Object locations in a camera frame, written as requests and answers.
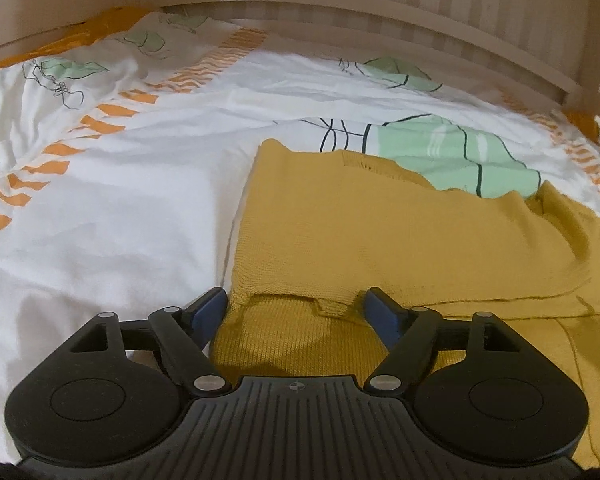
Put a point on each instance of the white leaf-printed duvet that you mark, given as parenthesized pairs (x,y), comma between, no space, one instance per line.
(145,185)

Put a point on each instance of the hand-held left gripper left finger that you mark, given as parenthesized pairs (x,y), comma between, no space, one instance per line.
(207,317)

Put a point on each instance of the yellow knitted sweater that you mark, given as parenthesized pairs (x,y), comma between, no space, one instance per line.
(360,230)

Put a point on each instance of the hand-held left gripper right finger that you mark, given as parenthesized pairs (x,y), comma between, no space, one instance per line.
(382,317)

